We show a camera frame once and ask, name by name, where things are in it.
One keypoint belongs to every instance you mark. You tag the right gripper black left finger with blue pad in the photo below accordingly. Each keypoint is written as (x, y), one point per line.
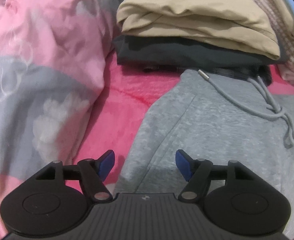
(90, 173)

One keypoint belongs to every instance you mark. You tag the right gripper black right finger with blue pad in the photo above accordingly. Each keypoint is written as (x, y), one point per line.
(199, 173)

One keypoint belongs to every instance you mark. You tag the grey hoodie sweatshirt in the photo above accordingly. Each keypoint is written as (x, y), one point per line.
(219, 120)

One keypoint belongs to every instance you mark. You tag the pink bed sheet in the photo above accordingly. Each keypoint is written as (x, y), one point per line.
(119, 111)

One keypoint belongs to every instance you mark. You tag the folded black garment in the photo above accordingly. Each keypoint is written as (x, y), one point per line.
(176, 53)

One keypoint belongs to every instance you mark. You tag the pink grey floral quilt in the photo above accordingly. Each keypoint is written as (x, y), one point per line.
(52, 59)

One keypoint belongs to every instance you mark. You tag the folded checked pink garment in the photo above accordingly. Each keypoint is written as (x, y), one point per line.
(282, 21)

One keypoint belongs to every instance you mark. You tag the folded beige garment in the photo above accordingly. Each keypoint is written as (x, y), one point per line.
(233, 24)

